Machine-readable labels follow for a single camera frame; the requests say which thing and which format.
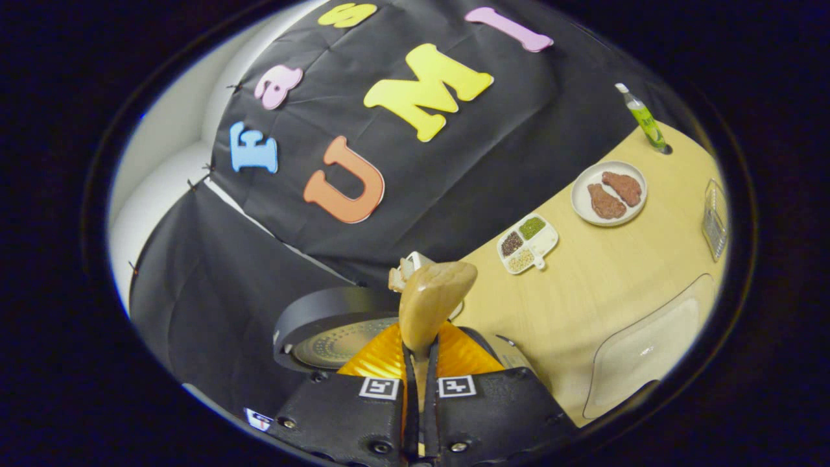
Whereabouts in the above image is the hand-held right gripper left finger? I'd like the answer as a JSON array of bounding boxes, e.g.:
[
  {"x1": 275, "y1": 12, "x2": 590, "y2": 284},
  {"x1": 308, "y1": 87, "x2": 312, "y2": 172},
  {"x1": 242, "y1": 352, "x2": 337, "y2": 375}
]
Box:
[{"x1": 272, "y1": 322, "x2": 419, "y2": 465}]

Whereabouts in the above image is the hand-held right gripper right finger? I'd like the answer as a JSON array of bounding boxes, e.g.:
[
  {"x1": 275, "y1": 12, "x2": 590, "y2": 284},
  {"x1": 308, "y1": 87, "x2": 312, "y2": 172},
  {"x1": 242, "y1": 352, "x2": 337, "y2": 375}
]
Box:
[{"x1": 425, "y1": 321, "x2": 578, "y2": 462}]

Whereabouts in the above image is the dark grey rice cooker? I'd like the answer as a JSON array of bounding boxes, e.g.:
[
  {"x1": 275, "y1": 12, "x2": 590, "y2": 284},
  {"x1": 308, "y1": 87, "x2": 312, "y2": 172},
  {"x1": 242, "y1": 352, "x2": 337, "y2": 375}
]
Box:
[{"x1": 272, "y1": 287, "x2": 539, "y2": 377}]

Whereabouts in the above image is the wooden spoon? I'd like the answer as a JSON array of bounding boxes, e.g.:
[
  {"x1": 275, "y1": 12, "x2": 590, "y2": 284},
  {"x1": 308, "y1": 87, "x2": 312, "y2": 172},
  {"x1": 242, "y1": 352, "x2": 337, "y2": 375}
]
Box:
[{"x1": 398, "y1": 261, "x2": 479, "y2": 455}]

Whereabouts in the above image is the clear plastic box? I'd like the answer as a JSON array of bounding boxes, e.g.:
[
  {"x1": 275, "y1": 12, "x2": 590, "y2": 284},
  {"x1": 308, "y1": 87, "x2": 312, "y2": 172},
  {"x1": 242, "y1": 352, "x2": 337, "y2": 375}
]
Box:
[{"x1": 582, "y1": 273, "x2": 718, "y2": 420}]

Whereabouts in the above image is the white divided bean dish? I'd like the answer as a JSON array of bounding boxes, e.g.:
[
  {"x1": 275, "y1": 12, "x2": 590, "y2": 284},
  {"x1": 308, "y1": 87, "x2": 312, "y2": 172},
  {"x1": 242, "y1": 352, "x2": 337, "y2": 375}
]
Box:
[{"x1": 497, "y1": 213, "x2": 560, "y2": 276}]

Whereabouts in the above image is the white round plate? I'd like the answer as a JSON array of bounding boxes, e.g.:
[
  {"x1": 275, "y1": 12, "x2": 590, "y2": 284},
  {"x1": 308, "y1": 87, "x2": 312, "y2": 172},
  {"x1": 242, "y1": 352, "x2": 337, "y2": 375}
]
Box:
[{"x1": 571, "y1": 160, "x2": 648, "y2": 227}]

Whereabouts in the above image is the brown meat piece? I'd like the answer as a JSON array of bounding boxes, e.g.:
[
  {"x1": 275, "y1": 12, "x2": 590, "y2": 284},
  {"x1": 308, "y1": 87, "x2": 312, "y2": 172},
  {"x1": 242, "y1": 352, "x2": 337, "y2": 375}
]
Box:
[
  {"x1": 587, "y1": 184, "x2": 627, "y2": 220},
  {"x1": 602, "y1": 171, "x2": 643, "y2": 208}
]

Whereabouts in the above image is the green drink bottle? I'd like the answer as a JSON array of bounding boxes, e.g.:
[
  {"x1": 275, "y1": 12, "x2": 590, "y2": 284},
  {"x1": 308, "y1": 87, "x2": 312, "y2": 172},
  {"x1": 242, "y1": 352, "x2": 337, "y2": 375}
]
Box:
[{"x1": 615, "y1": 82, "x2": 670, "y2": 152}]

